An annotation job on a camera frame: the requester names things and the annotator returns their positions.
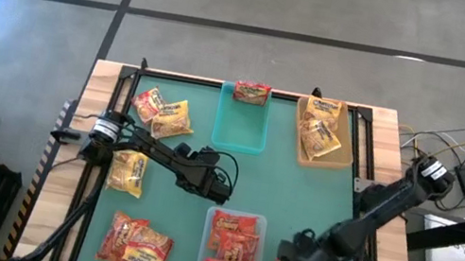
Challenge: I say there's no clear plastic bin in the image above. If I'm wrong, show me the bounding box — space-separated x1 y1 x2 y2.
196 203 271 261

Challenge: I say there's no brown plastic bin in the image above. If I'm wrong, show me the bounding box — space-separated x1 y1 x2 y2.
285 93 365 176

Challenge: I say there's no teal plastic bin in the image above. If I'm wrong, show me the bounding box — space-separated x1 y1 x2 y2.
208 79 276 158

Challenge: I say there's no green table mat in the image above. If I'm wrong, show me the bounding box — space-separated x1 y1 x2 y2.
75 67 390 261

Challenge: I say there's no white paper sheet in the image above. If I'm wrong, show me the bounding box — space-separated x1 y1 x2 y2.
416 213 465 261

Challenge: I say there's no yellow black hazard strip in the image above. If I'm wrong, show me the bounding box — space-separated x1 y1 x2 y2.
0 92 76 261

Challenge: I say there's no black metal table frame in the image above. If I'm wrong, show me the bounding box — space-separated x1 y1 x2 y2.
10 40 453 261

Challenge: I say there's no yellow cable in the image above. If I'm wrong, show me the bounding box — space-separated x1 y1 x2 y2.
409 124 465 167

